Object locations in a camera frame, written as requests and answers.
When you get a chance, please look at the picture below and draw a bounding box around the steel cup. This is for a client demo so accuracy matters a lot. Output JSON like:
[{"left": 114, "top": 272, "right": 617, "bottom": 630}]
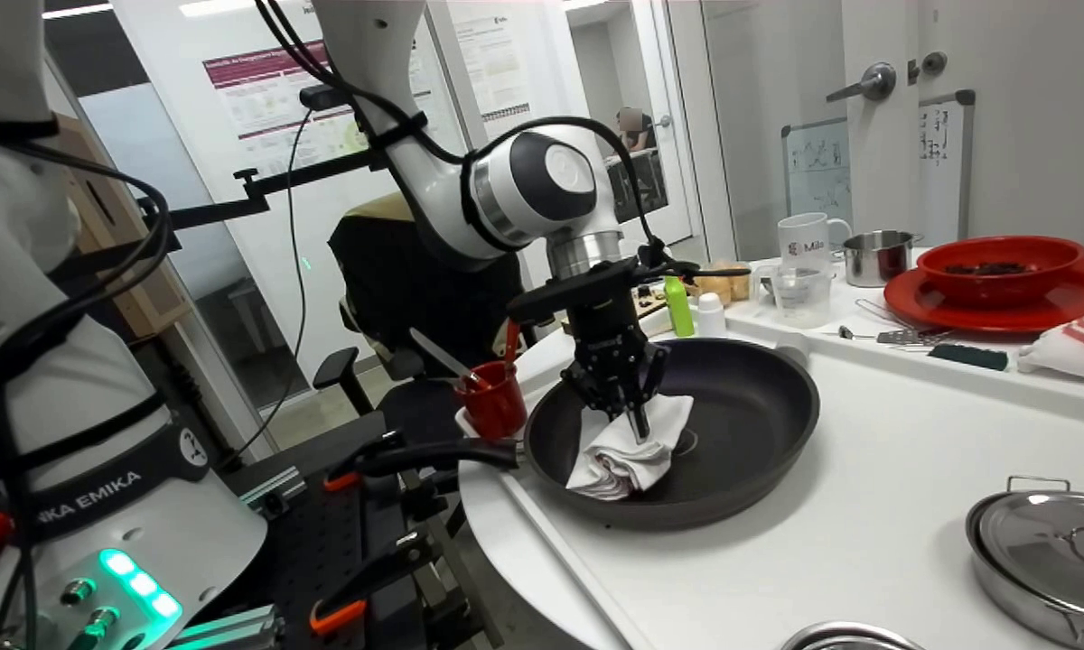
[{"left": 839, "top": 228, "right": 917, "bottom": 288}]

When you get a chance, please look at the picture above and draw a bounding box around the paper sheet holder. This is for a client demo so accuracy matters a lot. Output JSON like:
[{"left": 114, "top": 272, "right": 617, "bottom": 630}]
[{"left": 917, "top": 87, "right": 980, "bottom": 238}]

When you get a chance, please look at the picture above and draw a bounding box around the steel lidded pan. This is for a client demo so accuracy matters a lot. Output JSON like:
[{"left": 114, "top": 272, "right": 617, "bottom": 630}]
[{"left": 966, "top": 473, "right": 1084, "bottom": 650}]

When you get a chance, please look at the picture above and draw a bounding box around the black frying pan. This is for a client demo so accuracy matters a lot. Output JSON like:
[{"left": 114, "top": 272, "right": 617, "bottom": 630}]
[{"left": 346, "top": 335, "right": 824, "bottom": 533}]

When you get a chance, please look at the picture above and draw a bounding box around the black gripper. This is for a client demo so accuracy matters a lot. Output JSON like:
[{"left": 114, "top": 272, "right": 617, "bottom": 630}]
[{"left": 560, "top": 288, "right": 673, "bottom": 445}]

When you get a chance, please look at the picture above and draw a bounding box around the distant dark-clothed person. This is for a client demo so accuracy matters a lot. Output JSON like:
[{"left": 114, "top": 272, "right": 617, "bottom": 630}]
[{"left": 611, "top": 105, "right": 668, "bottom": 158}]

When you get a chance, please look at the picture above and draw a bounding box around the clear plastic cup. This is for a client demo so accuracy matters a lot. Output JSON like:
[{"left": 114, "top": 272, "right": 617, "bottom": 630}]
[{"left": 756, "top": 260, "right": 839, "bottom": 329}]

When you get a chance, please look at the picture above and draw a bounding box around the black chair with tan cover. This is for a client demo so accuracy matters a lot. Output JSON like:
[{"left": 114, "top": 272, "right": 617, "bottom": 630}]
[{"left": 310, "top": 193, "right": 552, "bottom": 485}]

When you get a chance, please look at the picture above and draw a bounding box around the white notice sheet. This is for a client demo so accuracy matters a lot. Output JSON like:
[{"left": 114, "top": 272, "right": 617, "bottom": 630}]
[{"left": 448, "top": 11, "right": 546, "bottom": 137}]

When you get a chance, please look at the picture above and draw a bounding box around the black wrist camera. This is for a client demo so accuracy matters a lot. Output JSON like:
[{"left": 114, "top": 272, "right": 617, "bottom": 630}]
[{"left": 501, "top": 256, "right": 706, "bottom": 326}]

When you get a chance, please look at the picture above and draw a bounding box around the black camera cable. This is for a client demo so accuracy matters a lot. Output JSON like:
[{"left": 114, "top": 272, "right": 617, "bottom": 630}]
[{"left": 232, "top": 110, "right": 318, "bottom": 461}]

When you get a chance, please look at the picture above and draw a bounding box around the purple header poster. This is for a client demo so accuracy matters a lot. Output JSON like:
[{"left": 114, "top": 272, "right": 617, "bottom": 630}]
[{"left": 198, "top": 34, "right": 354, "bottom": 137}]

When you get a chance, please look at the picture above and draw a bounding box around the metal door lever handle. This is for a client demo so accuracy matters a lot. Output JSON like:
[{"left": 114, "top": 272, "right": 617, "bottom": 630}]
[{"left": 824, "top": 63, "right": 900, "bottom": 110}]

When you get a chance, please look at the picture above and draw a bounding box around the clear egg carton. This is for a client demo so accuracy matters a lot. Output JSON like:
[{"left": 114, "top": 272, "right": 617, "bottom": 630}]
[{"left": 691, "top": 262, "right": 758, "bottom": 305}]

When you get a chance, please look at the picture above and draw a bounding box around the white cloth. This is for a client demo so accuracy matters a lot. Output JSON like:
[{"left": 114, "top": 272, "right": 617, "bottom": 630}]
[{"left": 560, "top": 390, "right": 702, "bottom": 508}]

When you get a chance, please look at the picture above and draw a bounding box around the orange handled clamp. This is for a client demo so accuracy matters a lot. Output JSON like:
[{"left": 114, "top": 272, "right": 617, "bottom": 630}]
[
  {"left": 304, "top": 596, "right": 373, "bottom": 639},
  {"left": 318, "top": 466, "right": 369, "bottom": 500}
]

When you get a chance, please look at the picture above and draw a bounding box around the black phone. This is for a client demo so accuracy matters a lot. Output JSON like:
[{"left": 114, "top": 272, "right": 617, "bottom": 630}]
[{"left": 926, "top": 338, "right": 1013, "bottom": 373}]

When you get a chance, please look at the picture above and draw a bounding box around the black stereo camera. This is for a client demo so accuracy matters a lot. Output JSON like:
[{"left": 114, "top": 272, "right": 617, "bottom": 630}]
[{"left": 295, "top": 79, "right": 354, "bottom": 117}]

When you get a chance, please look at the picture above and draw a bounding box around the green bottle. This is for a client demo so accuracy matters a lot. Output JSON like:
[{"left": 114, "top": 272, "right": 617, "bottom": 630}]
[{"left": 661, "top": 274, "right": 697, "bottom": 338}]

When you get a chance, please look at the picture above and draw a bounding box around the red cup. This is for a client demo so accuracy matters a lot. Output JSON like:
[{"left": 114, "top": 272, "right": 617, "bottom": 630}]
[{"left": 450, "top": 359, "right": 531, "bottom": 445}]

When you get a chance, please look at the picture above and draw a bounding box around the red plate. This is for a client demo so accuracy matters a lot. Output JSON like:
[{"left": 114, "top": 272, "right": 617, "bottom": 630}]
[{"left": 882, "top": 250, "right": 1084, "bottom": 344}]

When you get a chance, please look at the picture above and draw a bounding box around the small white bottle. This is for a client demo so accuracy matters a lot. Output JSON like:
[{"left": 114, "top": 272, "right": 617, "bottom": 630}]
[{"left": 694, "top": 288, "right": 729, "bottom": 338}]

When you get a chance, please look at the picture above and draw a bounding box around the red spatula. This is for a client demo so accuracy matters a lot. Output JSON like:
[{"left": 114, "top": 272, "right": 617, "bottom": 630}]
[{"left": 497, "top": 319, "right": 531, "bottom": 365}]

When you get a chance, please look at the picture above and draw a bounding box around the small leaning whiteboard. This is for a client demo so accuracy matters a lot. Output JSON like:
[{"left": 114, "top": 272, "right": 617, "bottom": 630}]
[{"left": 780, "top": 111, "right": 858, "bottom": 228}]

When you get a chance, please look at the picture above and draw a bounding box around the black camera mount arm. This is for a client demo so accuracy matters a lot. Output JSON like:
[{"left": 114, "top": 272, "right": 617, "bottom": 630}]
[{"left": 136, "top": 105, "right": 397, "bottom": 244}]

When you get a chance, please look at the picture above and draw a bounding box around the metal door lock knob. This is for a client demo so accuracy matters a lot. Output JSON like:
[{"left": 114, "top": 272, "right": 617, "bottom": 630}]
[{"left": 903, "top": 47, "right": 949, "bottom": 87}]

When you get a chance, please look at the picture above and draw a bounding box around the red bowl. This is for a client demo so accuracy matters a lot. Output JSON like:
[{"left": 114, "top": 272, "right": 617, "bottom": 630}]
[{"left": 914, "top": 230, "right": 1084, "bottom": 305}]

